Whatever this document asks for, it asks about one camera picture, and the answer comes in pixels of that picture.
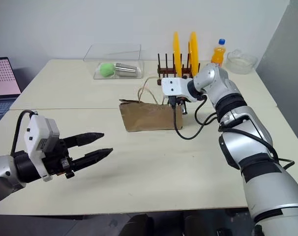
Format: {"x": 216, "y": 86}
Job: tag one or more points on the brown paper bag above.
{"x": 149, "y": 118}

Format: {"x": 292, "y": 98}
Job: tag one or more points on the laptop computer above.
{"x": 2, "y": 81}

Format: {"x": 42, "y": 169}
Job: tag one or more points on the yellow plate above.
{"x": 176, "y": 54}
{"x": 194, "y": 54}

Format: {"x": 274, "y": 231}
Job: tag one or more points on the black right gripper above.
{"x": 178, "y": 100}

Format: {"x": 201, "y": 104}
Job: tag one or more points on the stainless steel cup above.
{"x": 128, "y": 70}

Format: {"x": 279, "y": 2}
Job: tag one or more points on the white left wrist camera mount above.
{"x": 36, "y": 137}

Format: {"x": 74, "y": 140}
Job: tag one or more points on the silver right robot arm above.
{"x": 262, "y": 196}

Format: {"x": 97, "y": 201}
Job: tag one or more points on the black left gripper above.
{"x": 56, "y": 157}

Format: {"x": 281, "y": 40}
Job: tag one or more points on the green ball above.
{"x": 107, "y": 70}

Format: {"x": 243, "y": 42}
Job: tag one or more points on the clear plastic bowl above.
{"x": 242, "y": 62}

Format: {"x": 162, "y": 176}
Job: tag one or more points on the brown wooden dish rack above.
{"x": 167, "y": 71}

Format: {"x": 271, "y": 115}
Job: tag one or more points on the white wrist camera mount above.
{"x": 173, "y": 86}
{"x": 36, "y": 137}

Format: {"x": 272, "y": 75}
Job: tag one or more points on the orange juice bottle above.
{"x": 218, "y": 55}

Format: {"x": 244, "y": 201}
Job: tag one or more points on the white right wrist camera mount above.
{"x": 173, "y": 86}

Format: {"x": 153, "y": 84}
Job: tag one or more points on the clear plastic box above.
{"x": 114, "y": 59}

